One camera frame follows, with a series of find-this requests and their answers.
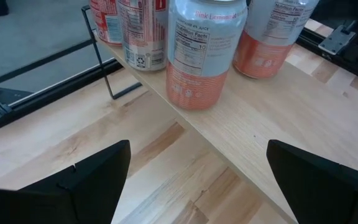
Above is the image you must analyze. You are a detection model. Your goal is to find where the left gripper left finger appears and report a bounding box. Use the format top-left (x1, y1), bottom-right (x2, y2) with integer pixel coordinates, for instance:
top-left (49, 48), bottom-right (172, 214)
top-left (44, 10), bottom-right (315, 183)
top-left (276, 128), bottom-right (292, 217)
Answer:
top-left (0, 139), bottom-right (132, 224)

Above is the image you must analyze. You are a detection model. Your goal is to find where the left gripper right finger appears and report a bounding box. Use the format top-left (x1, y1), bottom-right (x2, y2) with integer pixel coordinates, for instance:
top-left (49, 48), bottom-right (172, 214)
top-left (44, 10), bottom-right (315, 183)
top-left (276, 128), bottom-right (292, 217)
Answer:
top-left (265, 139), bottom-right (358, 224)

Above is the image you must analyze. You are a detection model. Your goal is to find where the red Fanta strawberry can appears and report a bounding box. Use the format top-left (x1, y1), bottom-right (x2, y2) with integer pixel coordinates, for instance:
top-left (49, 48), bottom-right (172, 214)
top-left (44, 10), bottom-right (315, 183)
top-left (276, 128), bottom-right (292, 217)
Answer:
top-left (88, 0), bottom-right (123, 47)

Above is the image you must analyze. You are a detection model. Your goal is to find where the silver Diet Coke can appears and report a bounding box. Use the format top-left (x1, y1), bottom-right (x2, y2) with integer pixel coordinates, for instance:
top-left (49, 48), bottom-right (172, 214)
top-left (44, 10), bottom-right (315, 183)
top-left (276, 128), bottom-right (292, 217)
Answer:
top-left (117, 0), bottom-right (170, 72)

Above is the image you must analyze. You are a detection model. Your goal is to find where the silver metal mounting plate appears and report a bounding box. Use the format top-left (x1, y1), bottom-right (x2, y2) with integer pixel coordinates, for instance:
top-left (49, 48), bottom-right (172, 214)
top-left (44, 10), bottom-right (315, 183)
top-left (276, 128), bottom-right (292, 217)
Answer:
top-left (318, 24), bottom-right (357, 57)

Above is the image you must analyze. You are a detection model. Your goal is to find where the wooden shelf black frame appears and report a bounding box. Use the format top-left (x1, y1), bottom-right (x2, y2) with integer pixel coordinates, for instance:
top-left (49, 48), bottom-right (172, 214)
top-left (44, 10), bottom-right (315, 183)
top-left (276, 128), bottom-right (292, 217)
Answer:
top-left (81, 5), bottom-right (358, 224)

